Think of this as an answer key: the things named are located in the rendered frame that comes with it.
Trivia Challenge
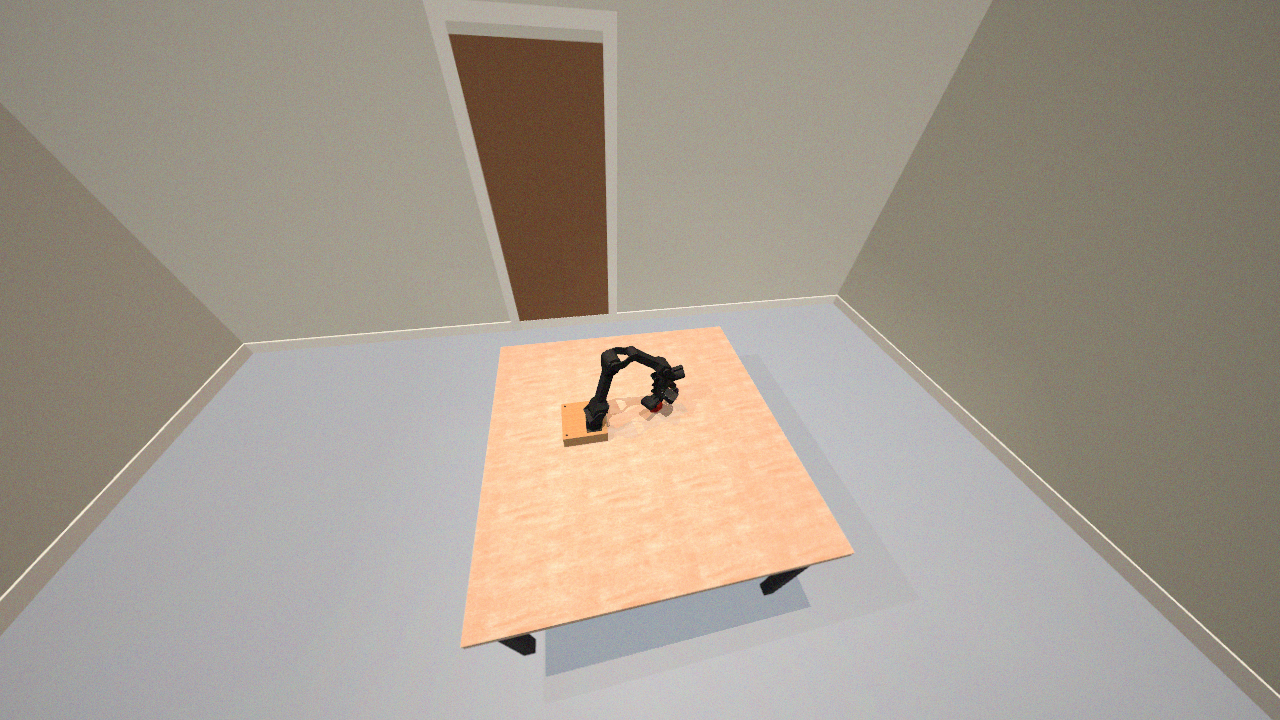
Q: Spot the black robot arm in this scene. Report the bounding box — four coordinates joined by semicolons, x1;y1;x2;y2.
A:
582;346;685;433

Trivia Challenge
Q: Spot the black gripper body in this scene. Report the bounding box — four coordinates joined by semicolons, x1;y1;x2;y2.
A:
641;379;676;410

